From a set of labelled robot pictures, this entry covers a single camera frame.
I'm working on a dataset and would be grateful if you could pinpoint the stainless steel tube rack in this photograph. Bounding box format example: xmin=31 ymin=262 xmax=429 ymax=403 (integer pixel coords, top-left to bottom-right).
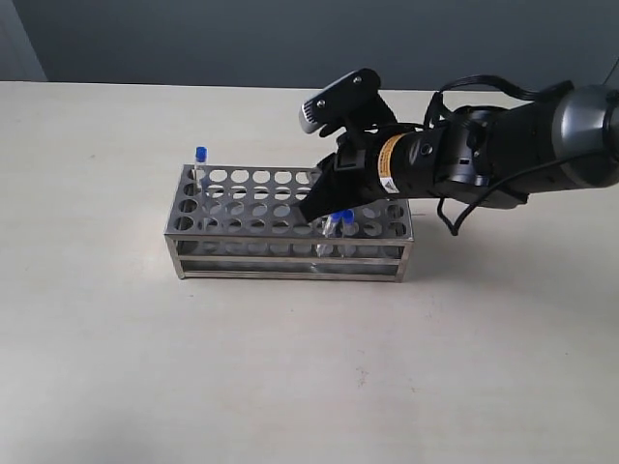
xmin=164 ymin=164 xmax=414 ymax=281

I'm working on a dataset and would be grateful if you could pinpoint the black cable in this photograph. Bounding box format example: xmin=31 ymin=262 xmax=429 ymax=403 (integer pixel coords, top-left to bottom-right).
xmin=423 ymin=72 xmax=619 ymax=237

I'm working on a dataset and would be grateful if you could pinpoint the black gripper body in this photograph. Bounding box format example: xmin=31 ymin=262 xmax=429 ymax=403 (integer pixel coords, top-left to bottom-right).
xmin=334 ymin=92 xmax=401 ymax=210

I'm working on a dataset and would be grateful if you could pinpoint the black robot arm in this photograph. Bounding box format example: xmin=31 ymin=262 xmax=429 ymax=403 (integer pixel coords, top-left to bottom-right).
xmin=297 ymin=82 xmax=618 ymax=221

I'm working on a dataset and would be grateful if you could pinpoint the blue-capped tube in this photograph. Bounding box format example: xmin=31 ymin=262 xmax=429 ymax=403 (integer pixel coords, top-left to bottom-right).
xmin=339 ymin=209 xmax=356 ymax=257
xmin=193 ymin=146 xmax=209 ymax=193
xmin=316 ymin=213 xmax=340 ymax=258

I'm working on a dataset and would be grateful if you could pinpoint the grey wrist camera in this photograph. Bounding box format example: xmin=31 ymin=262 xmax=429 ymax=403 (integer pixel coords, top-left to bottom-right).
xmin=299 ymin=68 xmax=381 ymax=134

